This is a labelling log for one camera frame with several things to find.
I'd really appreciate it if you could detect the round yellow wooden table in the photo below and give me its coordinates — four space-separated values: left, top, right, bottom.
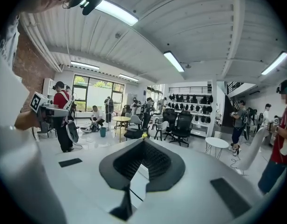
112 116 131 142

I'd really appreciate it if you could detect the black office chair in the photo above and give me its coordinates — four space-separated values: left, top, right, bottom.
123 112 151 141
169 110 193 147
161 108 178 140

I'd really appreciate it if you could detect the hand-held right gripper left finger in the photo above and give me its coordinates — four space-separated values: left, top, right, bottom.
99 139 144 190

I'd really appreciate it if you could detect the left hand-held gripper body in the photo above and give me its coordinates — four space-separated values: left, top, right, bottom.
29 91 70 133

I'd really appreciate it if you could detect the person's left forearm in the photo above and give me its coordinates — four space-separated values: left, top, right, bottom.
14 110 41 130

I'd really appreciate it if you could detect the large black-framed window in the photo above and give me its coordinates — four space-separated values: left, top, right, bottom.
72 74 124 112

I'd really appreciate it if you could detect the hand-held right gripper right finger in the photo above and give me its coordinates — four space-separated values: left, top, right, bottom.
141 139 186 193

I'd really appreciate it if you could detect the black head-worn camera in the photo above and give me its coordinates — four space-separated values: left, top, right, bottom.
62 0 105 16

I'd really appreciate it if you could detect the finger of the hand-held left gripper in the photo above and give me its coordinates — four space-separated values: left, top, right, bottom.
66 120 80 146

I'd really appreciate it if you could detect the white shell chair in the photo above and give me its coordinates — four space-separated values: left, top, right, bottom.
235 126 267 176
149 120 169 140

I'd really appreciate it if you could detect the grey shell chair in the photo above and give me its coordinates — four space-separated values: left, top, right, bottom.
129 114 143 126

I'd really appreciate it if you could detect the round white side table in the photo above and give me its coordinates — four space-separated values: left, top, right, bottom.
205 137 230 160

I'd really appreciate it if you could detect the white wall cabinet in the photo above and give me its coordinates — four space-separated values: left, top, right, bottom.
41 77 57 98

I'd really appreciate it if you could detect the dark staircase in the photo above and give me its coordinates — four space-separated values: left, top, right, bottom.
220 94 235 128

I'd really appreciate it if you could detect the white shelf of black bags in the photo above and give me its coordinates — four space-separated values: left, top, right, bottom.
167 80 214 138

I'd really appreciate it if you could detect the long ceiling light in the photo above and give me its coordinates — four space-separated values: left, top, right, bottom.
93 0 139 27
70 60 100 70
118 73 140 82
163 50 185 73
260 51 287 76

